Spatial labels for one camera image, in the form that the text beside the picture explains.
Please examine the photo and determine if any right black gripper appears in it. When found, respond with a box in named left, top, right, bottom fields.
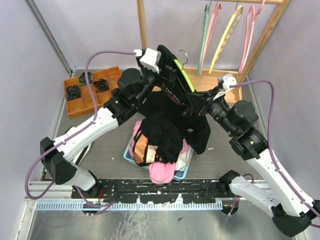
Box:
left=186, top=85, right=237, bottom=136

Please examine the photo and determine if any lime green hanger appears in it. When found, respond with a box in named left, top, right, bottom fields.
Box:
left=174, top=49, right=195, bottom=93

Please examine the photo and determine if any black printed t shirt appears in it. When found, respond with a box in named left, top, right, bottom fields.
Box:
left=129, top=115, right=183, bottom=167

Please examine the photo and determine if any white t shirt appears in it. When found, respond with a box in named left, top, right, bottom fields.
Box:
left=175, top=147, right=194, bottom=172

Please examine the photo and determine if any mint green hanger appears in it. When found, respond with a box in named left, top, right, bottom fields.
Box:
left=197, top=3, right=211, bottom=76

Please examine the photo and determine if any pink t shirt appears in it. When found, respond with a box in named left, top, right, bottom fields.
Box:
left=129, top=119, right=190, bottom=185

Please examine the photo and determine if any salmon pink metal hanger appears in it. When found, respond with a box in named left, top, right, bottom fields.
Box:
left=200, top=1, right=221, bottom=75

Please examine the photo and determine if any yellow hanger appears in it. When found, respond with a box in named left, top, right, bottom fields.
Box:
left=208, top=5, right=244, bottom=74

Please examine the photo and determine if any pink plastic hanger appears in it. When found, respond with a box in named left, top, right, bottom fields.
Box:
left=237, top=0, right=266, bottom=76

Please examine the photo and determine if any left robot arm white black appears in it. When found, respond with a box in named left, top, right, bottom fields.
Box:
left=40, top=65, right=161, bottom=198

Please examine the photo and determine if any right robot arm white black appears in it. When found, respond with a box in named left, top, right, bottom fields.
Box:
left=186, top=88, right=320, bottom=238

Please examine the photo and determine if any wooden clothes rack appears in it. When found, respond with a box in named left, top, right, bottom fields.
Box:
left=136, top=0, right=289, bottom=92

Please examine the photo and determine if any orange wooden divider tray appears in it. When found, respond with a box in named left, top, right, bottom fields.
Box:
left=63, top=66, right=121, bottom=118

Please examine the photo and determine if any light blue plastic basket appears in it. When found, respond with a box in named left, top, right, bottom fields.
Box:
left=123, top=145, right=194, bottom=181

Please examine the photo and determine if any green black rolled sock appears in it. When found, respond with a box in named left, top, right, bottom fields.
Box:
left=78, top=72, right=93, bottom=86

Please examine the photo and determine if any black white striped cloth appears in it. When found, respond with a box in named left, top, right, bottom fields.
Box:
left=69, top=142, right=93, bottom=166

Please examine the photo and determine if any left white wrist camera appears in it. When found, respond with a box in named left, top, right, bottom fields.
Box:
left=134, top=48, right=162, bottom=74

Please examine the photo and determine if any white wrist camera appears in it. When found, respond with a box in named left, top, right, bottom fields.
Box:
left=134, top=48, right=162, bottom=74
left=213, top=73, right=237, bottom=100

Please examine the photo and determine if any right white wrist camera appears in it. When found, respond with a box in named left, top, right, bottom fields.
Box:
left=213, top=73, right=237, bottom=100

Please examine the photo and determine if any black mounting base plate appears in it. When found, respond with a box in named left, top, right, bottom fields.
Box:
left=71, top=177, right=251, bottom=205

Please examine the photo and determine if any aluminium rail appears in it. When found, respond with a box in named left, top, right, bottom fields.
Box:
left=24, top=178, right=297, bottom=211

